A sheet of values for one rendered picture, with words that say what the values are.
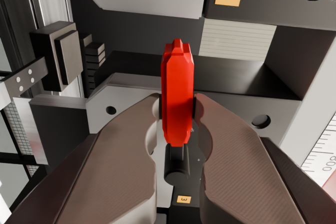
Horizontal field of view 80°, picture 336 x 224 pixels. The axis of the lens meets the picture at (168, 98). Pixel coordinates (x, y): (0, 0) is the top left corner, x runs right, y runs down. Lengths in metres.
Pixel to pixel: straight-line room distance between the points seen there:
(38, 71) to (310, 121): 0.41
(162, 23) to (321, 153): 0.57
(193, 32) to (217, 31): 2.76
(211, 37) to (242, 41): 0.50
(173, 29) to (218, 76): 0.52
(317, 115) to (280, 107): 0.03
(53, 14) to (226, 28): 3.09
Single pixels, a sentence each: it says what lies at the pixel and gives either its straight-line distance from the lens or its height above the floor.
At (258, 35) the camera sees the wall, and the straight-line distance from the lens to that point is 3.64.
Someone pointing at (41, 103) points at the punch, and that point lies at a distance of 0.24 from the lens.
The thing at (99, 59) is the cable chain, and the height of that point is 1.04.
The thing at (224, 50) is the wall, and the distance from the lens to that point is 3.64.
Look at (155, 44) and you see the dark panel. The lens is 0.71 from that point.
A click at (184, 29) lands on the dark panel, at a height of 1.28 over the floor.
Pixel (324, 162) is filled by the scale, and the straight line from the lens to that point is 0.24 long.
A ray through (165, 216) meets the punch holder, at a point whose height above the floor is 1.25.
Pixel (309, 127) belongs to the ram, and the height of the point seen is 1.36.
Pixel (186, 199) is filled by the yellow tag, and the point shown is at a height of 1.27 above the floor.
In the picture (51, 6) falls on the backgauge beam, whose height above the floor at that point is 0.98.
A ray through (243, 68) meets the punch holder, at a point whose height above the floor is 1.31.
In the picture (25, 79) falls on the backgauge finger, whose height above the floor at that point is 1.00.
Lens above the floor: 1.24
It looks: 1 degrees up
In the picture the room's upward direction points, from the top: 95 degrees clockwise
